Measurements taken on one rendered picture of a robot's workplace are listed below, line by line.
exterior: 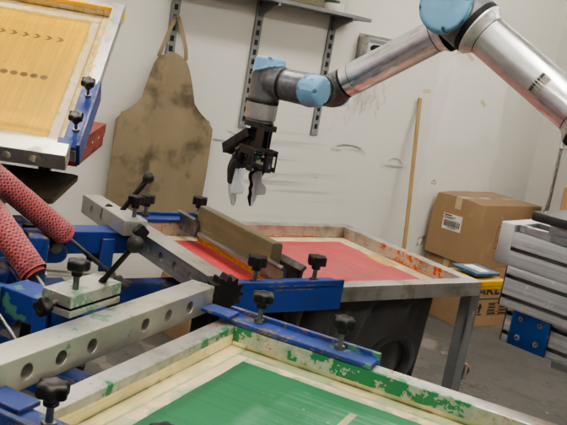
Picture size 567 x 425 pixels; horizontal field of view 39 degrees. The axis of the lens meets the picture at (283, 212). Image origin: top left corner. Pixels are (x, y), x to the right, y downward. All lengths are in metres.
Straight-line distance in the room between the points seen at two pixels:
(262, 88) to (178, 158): 2.22
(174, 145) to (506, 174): 2.62
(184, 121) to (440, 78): 1.81
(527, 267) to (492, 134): 3.85
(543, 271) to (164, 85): 2.63
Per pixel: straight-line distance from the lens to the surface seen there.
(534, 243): 1.77
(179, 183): 4.11
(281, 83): 1.86
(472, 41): 1.67
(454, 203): 5.17
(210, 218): 2.09
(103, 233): 1.81
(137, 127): 3.96
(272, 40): 4.35
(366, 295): 1.91
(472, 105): 5.41
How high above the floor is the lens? 1.48
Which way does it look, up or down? 11 degrees down
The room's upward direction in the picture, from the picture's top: 10 degrees clockwise
